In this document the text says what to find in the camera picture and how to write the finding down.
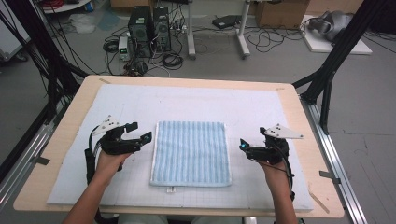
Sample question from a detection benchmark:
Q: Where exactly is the loose black floor cable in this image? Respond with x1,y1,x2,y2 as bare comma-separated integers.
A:
247,26,306,54

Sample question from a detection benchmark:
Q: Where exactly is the grey headset device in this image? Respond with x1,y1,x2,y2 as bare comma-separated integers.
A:
307,10,355,42

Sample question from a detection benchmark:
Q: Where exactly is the large cardboard box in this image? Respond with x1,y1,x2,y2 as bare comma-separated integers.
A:
255,0,311,31

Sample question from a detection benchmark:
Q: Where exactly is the black frame post with cables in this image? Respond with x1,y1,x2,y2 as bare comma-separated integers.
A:
0,0,89,125

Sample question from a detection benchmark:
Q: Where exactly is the white floor board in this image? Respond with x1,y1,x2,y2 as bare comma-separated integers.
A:
300,14,374,56

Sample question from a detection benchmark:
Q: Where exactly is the small white power unit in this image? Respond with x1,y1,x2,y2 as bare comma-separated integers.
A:
118,35,132,62

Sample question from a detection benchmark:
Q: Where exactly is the white metal desk stand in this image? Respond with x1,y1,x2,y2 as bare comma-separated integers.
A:
186,0,252,61

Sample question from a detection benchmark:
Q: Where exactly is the black computer tower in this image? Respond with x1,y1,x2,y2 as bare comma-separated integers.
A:
128,6,154,59
152,6,172,52

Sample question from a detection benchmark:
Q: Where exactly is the white cabinet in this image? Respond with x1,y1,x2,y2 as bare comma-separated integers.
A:
0,10,31,63

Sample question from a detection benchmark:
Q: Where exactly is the person's left hand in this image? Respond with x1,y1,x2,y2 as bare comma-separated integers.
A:
94,150,134,188

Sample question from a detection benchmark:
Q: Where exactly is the person's right hand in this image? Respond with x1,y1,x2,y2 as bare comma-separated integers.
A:
258,160,290,191

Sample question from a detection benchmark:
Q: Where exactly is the light blue striped towel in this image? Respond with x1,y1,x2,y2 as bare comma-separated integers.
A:
149,120,233,194

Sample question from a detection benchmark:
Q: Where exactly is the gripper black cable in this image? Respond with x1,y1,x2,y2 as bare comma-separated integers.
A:
274,146,296,202
84,125,106,185

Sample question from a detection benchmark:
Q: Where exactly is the aluminium rail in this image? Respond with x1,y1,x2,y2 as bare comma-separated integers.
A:
0,99,68,214
299,94,369,224

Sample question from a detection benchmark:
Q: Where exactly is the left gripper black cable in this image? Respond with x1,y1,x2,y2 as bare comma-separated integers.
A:
84,125,106,185

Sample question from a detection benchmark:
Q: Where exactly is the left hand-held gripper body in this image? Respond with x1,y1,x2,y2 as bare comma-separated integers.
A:
92,115,148,157

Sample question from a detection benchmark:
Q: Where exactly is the coiled black cable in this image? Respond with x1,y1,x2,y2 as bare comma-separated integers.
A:
161,51,185,71
102,38,121,54

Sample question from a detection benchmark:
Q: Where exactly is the round white table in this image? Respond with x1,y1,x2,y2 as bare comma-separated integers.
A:
41,0,93,15

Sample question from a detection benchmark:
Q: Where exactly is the grey tape strip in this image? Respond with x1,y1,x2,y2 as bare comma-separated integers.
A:
318,170,342,185
33,156,51,166

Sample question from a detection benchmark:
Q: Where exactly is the flat black device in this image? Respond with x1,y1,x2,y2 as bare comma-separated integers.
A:
211,14,243,30

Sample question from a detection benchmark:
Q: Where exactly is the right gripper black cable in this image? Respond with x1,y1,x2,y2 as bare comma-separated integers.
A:
274,146,296,202

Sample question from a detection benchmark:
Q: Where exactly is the small cardboard box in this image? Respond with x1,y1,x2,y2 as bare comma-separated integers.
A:
110,0,157,10

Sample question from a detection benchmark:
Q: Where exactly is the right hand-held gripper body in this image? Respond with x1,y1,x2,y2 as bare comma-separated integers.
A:
247,123,304,165

